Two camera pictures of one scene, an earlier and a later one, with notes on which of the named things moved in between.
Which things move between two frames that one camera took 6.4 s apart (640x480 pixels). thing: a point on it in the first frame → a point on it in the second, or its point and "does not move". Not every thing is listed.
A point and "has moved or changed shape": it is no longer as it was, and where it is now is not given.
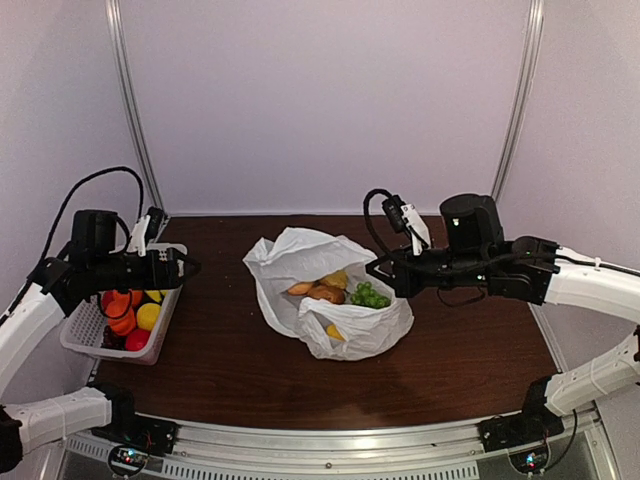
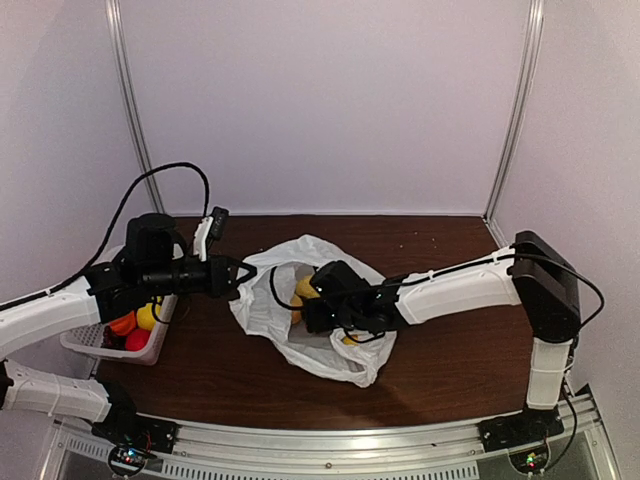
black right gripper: x=403 y=281 → x=316 y=321
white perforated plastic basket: x=85 y=324 does not move
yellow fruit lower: x=147 y=315 does not move
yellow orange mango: x=333 y=332 has moved or changed shape
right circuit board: x=530 y=461 does not move
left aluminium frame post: x=114 y=9 does not move
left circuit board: x=127 y=459 does not move
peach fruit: x=300 y=288 → x=296 y=314
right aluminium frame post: x=536 y=24 does not move
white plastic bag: x=343 y=332 has moved or changed shape
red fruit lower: x=137 y=338 does not move
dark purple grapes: x=113 y=340 does not move
